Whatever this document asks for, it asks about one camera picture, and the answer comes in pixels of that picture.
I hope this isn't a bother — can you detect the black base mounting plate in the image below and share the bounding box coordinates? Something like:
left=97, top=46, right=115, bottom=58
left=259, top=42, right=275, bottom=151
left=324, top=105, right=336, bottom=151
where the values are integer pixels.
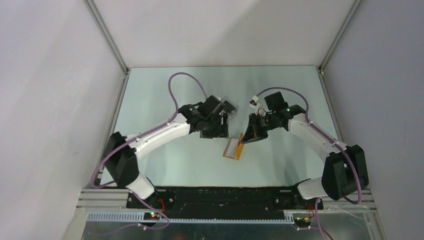
left=147, top=186, right=316, bottom=220

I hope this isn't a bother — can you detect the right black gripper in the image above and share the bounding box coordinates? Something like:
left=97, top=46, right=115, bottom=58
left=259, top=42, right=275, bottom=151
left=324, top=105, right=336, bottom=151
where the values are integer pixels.
left=241, top=112, right=278, bottom=145

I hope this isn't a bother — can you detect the left aluminium frame rail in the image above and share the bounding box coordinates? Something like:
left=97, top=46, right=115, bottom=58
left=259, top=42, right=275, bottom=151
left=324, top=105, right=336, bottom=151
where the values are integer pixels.
left=84, top=0, right=130, bottom=150

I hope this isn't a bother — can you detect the left controller circuit board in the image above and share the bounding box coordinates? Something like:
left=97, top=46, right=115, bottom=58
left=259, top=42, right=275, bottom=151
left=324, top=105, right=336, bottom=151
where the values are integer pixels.
left=143, top=211, right=162, bottom=221

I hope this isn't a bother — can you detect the aluminium frame rail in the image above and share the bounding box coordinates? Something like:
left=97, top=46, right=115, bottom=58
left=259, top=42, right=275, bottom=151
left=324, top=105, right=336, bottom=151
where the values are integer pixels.
left=316, top=0, right=364, bottom=140
left=84, top=0, right=130, bottom=150

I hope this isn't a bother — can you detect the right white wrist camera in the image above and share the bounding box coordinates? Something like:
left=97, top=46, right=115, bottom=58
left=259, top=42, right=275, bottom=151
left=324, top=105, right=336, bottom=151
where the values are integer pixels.
left=249, top=95, right=260, bottom=110

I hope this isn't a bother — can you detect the clear plastic card tray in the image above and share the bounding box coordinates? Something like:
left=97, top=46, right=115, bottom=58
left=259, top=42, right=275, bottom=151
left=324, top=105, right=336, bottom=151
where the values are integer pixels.
left=221, top=96, right=239, bottom=118

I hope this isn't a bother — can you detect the right aluminium frame rail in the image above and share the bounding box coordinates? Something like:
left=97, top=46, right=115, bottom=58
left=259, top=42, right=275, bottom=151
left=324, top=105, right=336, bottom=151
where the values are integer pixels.
left=316, top=0, right=364, bottom=140

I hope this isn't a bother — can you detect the grey slotted cable duct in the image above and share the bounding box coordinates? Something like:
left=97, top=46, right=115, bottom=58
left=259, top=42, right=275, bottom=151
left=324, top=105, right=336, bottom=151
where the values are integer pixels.
left=86, top=210, right=295, bottom=225

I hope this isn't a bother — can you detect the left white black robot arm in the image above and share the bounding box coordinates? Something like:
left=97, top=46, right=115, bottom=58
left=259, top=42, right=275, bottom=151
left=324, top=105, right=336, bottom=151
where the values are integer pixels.
left=102, top=95, right=236, bottom=208

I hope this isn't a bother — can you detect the black credit card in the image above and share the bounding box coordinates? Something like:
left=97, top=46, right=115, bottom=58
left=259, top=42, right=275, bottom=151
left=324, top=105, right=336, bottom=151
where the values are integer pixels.
left=223, top=100, right=237, bottom=116

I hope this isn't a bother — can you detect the orange leather card holder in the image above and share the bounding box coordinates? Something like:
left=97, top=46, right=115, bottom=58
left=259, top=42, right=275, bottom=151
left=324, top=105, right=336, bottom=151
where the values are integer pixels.
left=222, top=133, right=244, bottom=161

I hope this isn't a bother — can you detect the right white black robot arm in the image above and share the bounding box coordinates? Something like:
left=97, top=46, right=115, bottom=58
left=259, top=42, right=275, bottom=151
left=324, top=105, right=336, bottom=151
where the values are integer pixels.
left=240, top=92, right=369, bottom=209

